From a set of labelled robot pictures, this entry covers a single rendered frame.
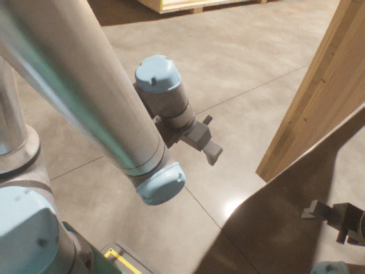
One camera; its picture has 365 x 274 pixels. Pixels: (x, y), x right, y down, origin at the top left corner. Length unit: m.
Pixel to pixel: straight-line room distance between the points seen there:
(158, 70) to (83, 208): 1.13
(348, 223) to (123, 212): 1.10
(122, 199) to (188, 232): 0.41
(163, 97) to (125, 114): 0.20
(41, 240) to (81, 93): 0.22
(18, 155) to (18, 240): 0.13
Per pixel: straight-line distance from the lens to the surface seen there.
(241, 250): 1.38
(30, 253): 0.36
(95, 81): 0.20
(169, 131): 0.52
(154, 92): 0.42
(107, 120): 0.23
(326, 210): 0.58
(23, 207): 0.38
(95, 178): 1.52
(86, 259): 0.54
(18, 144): 0.41
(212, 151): 0.56
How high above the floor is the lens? 1.25
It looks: 47 degrees down
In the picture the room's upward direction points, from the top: 9 degrees clockwise
